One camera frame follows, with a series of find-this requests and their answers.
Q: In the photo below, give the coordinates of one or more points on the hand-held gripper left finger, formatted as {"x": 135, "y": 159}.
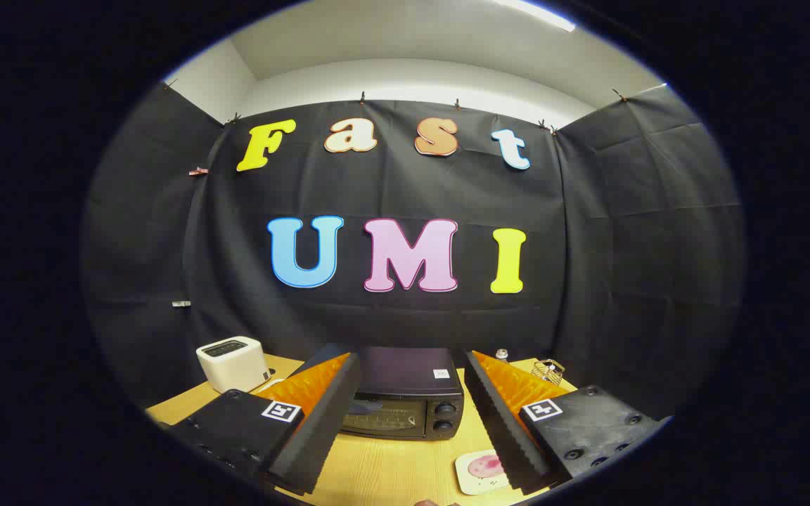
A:
{"x": 328, "y": 429}

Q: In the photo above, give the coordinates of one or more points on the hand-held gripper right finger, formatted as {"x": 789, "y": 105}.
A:
{"x": 496, "y": 429}

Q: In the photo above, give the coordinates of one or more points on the pink ham slice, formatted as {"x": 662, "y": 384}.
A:
{"x": 484, "y": 465}

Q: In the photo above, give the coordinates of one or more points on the cream food tray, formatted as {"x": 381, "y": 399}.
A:
{"x": 468, "y": 479}

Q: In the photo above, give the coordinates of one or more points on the black toaster oven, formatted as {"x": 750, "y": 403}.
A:
{"x": 405, "y": 372}

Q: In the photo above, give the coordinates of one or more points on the white toaster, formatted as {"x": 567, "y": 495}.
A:
{"x": 233, "y": 365}

